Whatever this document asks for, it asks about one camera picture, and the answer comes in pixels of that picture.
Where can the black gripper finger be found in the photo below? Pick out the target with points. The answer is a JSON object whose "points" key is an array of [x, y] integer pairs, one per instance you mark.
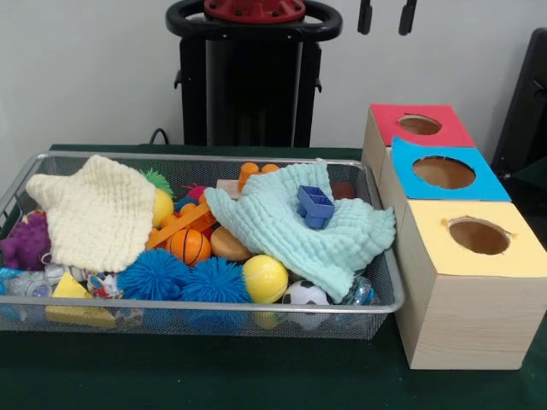
{"points": [[365, 17], [408, 17]]}

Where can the clear packet with blue print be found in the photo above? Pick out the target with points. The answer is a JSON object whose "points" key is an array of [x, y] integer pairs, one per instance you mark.
{"points": [[25, 284]]}

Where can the red robot base flange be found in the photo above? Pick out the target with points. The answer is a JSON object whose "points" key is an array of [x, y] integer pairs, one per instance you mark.
{"points": [[256, 10]]}

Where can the wooden box with three holes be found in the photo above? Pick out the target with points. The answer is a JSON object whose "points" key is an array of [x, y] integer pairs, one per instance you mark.
{"points": [[466, 324]]}

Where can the black upright panel stand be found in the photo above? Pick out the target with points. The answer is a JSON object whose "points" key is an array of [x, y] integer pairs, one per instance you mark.
{"points": [[525, 107]]}

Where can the blue plastic building block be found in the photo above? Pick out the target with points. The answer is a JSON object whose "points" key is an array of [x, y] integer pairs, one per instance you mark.
{"points": [[316, 209]]}

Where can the dark green table cloth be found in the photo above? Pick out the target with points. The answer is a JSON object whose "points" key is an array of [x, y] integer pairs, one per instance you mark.
{"points": [[213, 376], [532, 188]]}

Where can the mint green waffle cloth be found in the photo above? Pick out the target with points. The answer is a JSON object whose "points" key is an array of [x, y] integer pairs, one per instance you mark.
{"points": [[299, 243]]}

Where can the yellow tennis ball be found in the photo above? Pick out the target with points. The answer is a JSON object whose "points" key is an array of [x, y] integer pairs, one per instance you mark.
{"points": [[265, 279]]}

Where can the small black-white soccer ball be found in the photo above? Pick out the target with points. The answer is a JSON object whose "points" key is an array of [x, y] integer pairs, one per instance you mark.
{"points": [[305, 292]]}

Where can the small orange basketball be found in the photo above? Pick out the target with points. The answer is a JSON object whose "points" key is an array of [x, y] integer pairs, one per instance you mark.
{"points": [[188, 247]]}

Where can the blue spiky rubber ball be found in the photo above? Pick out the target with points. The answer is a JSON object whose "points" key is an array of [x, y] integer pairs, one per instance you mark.
{"points": [[149, 275], [213, 282]]}

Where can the cream waffle cloth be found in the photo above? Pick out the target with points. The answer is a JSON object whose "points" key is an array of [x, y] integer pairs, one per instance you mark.
{"points": [[98, 213]]}

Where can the yellow wedge block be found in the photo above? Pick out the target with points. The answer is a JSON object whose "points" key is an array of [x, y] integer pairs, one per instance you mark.
{"points": [[68, 290]]}

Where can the purple knobbly rubber toy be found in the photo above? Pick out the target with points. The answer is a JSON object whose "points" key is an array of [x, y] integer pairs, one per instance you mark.
{"points": [[25, 243]]}

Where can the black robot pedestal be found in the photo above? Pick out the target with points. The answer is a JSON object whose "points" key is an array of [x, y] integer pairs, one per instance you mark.
{"points": [[252, 85]]}

